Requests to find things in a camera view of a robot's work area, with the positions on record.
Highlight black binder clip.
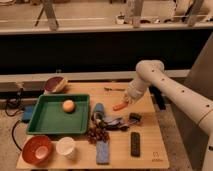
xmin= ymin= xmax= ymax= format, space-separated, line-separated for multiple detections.
xmin=129 ymin=113 xmax=142 ymax=125

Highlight blue power box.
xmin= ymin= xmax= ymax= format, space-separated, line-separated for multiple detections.
xmin=22 ymin=105 xmax=34 ymax=123

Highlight blue sponge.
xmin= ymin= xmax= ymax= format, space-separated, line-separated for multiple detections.
xmin=96 ymin=141 xmax=109 ymax=164

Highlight red bowl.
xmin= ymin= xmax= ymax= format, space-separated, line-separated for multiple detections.
xmin=22 ymin=135 xmax=53 ymax=165

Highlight black remote control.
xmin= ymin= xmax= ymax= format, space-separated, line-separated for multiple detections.
xmin=131 ymin=132 xmax=140 ymax=157

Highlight green plastic tray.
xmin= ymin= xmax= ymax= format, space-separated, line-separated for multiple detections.
xmin=27 ymin=94 xmax=90 ymax=135

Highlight yellow round fruit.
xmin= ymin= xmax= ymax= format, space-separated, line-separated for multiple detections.
xmin=62 ymin=100 xmax=75 ymax=113

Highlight small knife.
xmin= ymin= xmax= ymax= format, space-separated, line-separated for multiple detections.
xmin=104 ymin=87 xmax=125 ymax=91

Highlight dark grape bunch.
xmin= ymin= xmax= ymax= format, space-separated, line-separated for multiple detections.
xmin=86 ymin=126 xmax=110 ymax=144

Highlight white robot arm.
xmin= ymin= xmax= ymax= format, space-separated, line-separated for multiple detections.
xmin=123 ymin=60 xmax=213 ymax=171

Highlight black cable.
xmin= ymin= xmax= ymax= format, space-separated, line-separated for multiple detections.
xmin=4 ymin=87 xmax=24 ymax=118

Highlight maroon bowl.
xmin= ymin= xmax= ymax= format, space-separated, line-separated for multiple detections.
xmin=44 ymin=76 xmax=68 ymax=93

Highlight blue grey cloth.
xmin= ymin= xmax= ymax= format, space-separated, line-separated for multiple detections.
xmin=103 ymin=116 xmax=129 ymax=131

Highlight white cup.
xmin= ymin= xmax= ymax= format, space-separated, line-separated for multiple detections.
xmin=56 ymin=137 xmax=76 ymax=158

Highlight metal cup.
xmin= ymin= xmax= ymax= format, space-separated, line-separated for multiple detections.
xmin=91 ymin=103 xmax=105 ymax=123

